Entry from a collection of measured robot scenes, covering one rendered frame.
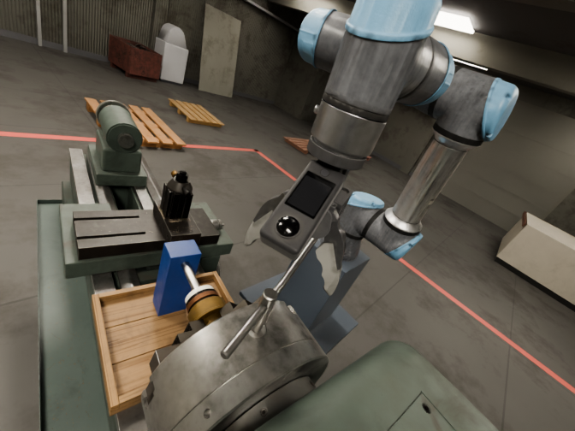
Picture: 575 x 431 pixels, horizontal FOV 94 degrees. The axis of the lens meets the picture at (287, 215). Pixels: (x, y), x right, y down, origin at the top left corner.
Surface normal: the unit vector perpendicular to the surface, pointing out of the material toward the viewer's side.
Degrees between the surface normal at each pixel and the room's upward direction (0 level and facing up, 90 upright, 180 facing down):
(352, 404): 10
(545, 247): 90
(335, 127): 95
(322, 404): 36
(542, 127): 90
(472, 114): 111
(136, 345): 0
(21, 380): 0
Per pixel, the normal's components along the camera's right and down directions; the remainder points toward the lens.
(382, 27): -0.37, 0.37
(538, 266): -0.66, 0.13
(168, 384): -0.48, -0.36
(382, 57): -0.15, 0.51
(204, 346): -0.15, -0.62
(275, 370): 0.24, -0.79
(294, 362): 0.42, -0.81
